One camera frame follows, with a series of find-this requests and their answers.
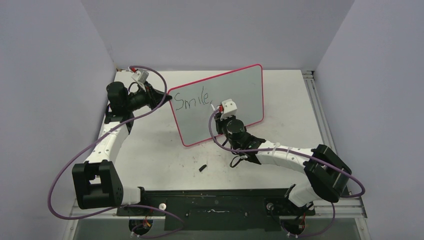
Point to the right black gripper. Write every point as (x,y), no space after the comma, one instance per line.
(219,122)

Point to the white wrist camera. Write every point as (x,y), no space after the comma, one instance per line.
(227,108)
(140,76)

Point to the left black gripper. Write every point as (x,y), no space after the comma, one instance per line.
(153,96)

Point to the pink framed whiteboard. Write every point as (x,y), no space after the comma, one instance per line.
(239,91)

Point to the black marker cap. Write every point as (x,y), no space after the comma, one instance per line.
(202,167)

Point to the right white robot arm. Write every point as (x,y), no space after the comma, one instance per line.
(327,174)

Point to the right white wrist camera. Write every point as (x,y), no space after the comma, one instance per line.
(227,108)

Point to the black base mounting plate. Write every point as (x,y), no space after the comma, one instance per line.
(219,210)

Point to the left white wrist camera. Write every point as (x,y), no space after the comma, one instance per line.
(140,76)

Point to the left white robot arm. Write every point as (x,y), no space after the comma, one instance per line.
(96,181)

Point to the aluminium rail frame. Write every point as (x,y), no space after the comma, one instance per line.
(153,155)

